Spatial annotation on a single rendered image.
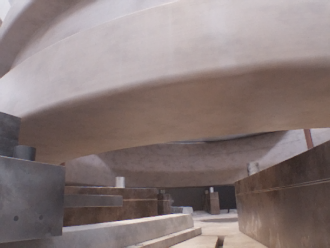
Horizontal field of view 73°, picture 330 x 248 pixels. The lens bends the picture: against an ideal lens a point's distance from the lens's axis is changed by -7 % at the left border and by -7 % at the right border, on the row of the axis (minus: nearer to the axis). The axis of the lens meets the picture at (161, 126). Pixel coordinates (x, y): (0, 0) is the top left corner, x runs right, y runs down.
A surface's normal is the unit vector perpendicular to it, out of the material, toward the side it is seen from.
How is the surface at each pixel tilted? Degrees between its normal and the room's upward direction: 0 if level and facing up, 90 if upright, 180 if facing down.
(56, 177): 90
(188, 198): 90
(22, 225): 90
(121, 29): 90
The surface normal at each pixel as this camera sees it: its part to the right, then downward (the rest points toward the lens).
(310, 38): -0.15, -0.30
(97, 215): 0.63, -0.26
